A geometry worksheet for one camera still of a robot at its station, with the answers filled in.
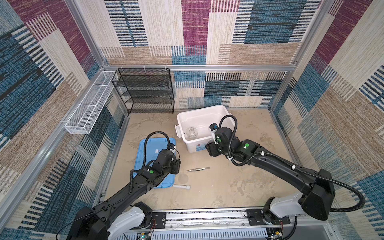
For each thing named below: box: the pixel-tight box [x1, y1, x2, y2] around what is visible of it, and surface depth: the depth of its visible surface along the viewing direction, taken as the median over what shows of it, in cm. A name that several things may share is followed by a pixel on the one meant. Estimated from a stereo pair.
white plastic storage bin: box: [174, 105, 232, 153], surface depth 101 cm
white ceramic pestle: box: [172, 184, 191, 190], surface depth 85 cm
